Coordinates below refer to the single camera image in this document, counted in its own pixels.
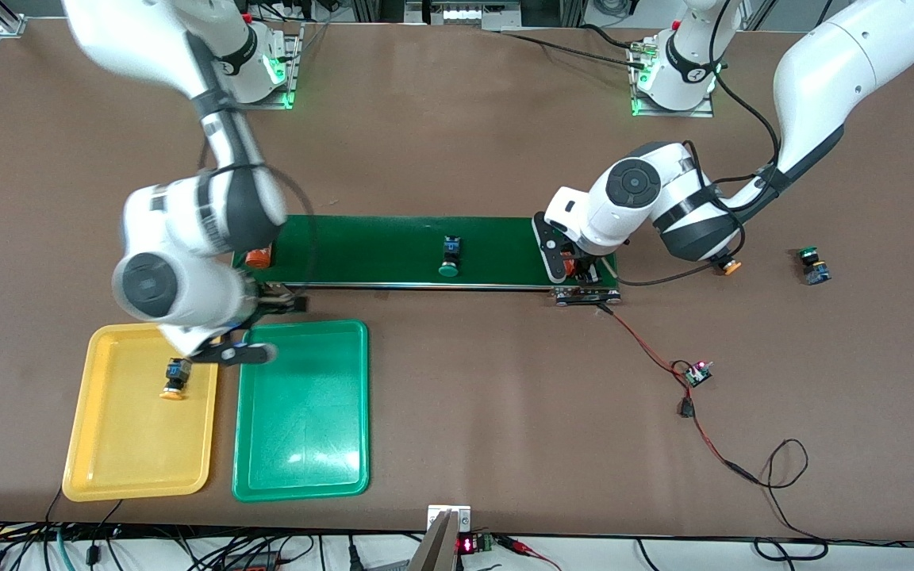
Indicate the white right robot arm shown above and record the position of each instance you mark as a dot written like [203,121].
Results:
[187,214]

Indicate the green mushroom push button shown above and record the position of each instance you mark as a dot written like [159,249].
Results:
[450,255]
[812,266]

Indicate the red alligator clip lead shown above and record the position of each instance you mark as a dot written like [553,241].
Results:
[516,544]

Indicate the grey control box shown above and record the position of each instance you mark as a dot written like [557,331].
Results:
[465,14]

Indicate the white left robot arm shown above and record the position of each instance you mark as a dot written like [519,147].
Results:
[631,184]

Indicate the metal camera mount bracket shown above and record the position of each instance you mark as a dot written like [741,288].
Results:
[437,547]

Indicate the yellow mushroom push button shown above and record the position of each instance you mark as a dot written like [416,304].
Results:
[176,377]
[731,267]

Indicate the green conveyor belt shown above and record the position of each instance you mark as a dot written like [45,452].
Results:
[393,250]

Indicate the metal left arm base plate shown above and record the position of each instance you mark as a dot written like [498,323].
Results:
[695,112]

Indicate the aluminium frame profile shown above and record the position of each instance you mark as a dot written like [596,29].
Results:
[13,24]

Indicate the yellow plastic tray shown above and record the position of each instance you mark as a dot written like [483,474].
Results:
[132,444]

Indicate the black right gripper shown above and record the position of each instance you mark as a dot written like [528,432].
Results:
[273,299]

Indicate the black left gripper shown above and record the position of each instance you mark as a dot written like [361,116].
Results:
[581,267]

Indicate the red digit display module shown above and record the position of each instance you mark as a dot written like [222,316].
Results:
[466,545]

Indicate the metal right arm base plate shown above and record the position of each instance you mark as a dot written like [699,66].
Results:
[296,63]

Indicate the green plastic tray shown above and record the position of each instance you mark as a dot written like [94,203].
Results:
[302,428]

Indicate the small black circuit board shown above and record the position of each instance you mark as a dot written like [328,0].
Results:
[697,373]

